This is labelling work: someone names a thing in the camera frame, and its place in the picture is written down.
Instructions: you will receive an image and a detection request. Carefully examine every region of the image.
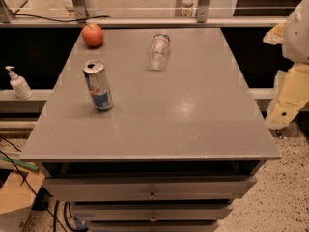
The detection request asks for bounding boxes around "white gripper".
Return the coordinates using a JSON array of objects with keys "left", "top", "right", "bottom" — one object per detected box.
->
[{"left": 263, "top": 0, "right": 309, "bottom": 130}]

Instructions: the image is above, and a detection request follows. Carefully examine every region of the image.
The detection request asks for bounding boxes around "red bull can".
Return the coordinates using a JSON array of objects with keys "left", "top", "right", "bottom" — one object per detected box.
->
[{"left": 82, "top": 59, "right": 114, "bottom": 111}]

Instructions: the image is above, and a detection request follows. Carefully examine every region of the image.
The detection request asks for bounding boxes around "clear plastic water bottle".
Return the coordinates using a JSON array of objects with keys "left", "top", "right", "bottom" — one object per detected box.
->
[{"left": 147, "top": 30, "right": 170, "bottom": 71}]

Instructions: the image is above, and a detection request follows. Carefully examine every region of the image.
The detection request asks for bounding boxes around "top grey drawer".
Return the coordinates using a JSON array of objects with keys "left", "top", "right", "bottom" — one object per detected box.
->
[{"left": 44, "top": 176, "right": 257, "bottom": 202}]

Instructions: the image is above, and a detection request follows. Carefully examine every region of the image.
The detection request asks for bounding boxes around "grey drawer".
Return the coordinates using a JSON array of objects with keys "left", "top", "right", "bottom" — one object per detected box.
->
[
  {"left": 89, "top": 221, "right": 219, "bottom": 232},
  {"left": 44, "top": 176, "right": 257, "bottom": 202},
  {"left": 71, "top": 203, "right": 232, "bottom": 221}
]

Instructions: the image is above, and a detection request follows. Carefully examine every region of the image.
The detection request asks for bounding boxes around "grey drawer cabinet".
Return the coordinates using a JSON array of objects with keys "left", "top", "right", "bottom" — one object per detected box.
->
[{"left": 18, "top": 27, "right": 282, "bottom": 232}]

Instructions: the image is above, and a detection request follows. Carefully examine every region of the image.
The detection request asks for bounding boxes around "red apple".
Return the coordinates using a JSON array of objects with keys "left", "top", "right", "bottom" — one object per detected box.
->
[{"left": 81, "top": 24, "right": 104, "bottom": 47}]

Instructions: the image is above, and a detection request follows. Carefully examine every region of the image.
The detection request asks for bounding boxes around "bottom grey drawer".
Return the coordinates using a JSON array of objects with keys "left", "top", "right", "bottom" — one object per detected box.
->
[{"left": 89, "top": 221, "right": 219, "bottom": 232}]

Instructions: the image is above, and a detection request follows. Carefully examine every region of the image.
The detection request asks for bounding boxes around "middle grey drawer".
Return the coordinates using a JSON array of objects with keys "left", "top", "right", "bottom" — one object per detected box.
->
[{"left": 71, "top": 203, "right": 232, "bottom": 221}]

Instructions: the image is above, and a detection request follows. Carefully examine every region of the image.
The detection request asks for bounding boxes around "white pump dispenser bottle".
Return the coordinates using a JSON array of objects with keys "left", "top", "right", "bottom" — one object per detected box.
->
[{"left": 6, "top": 66, "right": 33, "bottom": 100}]

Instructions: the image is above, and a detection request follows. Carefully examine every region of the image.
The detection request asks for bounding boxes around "green rod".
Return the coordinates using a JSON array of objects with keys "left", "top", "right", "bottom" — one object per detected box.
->
[{"left": 0, "top": 156, "right": 39, "bottom": 171}]

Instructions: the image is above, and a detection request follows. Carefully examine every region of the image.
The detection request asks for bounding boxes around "cardboard box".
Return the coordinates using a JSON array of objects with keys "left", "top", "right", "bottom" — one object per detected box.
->
[{"left": 0, "top": 171, "right": 44, "bottom": 232}]

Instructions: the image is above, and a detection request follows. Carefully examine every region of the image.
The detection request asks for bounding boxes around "right metal bracket post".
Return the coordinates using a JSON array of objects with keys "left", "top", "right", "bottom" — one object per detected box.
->
[{"left": 196, "top": 0, "right": 210, "bottom": 23}]

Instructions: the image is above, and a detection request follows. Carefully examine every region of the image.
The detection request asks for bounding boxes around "metal bracket post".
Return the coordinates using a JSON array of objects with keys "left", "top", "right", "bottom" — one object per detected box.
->
[
  {"left": 71, "top": 0, "right": 88, "bottom": 20},
  {"left": 196, "top": 0, "right": 210, "bottom": 23}
]

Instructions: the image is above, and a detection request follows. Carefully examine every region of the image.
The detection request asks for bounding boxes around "left metal bracket post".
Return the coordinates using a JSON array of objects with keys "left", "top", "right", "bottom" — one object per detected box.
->
[{"left": 71, "top": 0, "right": 88, "bottom": 20}]

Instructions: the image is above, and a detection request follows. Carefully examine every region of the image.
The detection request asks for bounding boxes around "black cable on ledge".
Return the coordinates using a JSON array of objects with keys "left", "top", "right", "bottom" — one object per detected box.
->
[{"left": 13, "top": 14, "right": 112, "bottom": 23}]

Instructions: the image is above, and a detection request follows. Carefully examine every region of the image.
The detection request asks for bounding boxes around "black floor cable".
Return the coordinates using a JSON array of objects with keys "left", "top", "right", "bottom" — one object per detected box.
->
[{"left": 0, "top": 135, "right": 70, "bottom": 232}]

